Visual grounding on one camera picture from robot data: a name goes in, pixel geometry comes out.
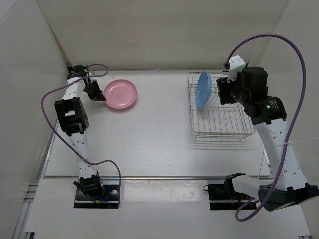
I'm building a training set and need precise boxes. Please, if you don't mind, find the pink plastic plate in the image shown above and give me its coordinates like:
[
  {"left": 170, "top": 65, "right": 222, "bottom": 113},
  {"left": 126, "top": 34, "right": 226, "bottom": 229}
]
[{"left": 103, "top": 79, "right": 137, "bottom": 110}]

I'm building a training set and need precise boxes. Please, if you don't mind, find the blue plastic plate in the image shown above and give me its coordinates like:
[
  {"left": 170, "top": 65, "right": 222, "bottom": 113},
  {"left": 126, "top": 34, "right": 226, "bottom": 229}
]
[{"left": 195, "top": 71, "right": 212, "bottom": 108}]

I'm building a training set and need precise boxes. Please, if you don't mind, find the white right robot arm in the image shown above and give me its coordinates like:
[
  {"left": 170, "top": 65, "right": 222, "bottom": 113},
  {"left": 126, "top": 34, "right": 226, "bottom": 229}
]
[{"left": 216, "top": 67, "right": 319, "bottom": 212}]

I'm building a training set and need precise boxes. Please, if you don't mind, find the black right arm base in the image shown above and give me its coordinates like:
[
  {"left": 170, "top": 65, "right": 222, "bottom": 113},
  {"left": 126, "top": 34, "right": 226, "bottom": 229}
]
[{"left": 202, "top": 173, "right": 252, "bottom": 211}]

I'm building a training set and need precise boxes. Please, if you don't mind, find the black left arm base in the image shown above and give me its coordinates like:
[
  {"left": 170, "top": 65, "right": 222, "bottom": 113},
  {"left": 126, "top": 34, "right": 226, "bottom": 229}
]
[{"left": 73, "top": 175, "right": 121, "bottom": 209}]

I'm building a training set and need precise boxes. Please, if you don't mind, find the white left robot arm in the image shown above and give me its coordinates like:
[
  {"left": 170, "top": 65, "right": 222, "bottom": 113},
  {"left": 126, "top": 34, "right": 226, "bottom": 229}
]
[{"left": 54, "top": 65, "right": 106, "bottom": 200}]

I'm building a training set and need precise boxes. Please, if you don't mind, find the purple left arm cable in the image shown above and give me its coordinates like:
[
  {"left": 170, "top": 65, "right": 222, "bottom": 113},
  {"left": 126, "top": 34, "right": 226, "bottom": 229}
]
[{"left": 40, "top": 63, "right": 122, "bottom": 209}]

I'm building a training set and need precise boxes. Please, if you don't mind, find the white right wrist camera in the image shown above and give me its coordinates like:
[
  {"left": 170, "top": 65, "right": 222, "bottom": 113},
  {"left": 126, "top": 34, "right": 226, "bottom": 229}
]
[{"left": 223, "top": 55, "right": 246, "bottom": 83}]

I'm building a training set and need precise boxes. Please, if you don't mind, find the silver wire dish rack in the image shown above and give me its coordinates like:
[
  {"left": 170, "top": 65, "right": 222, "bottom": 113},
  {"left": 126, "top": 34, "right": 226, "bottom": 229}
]
[{"left": 187, "top": 72, "right": 255, "bottom": 143}]

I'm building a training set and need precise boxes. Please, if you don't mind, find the white cable tie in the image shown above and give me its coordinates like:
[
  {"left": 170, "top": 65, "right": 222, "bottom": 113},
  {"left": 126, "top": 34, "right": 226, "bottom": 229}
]
[{"left": 263, "top": 137, "right": 319, "bottom": 148}]

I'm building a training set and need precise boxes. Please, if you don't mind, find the aluminium table edge rail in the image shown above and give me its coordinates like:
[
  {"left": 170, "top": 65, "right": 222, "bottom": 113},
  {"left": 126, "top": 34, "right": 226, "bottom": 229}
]
[{"left": 44, "top": 175, "right": 272, "bottom": 180}]

